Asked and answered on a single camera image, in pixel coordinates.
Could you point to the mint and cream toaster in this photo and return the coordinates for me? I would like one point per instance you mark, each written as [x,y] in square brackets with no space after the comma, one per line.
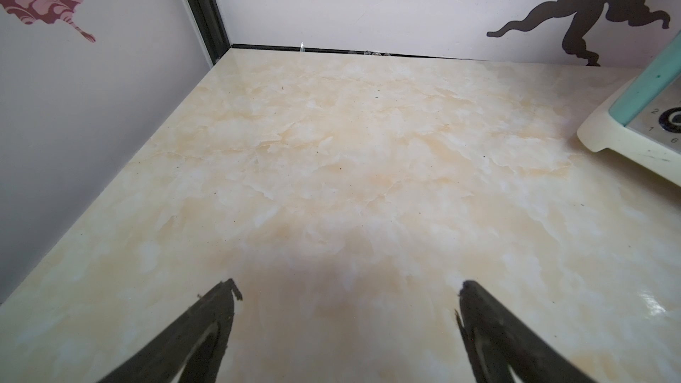
[641,120]

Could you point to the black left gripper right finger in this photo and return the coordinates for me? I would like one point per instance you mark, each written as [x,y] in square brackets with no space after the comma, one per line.
[501,348]

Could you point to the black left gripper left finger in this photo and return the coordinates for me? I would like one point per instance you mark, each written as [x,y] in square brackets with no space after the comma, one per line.
[190,349]

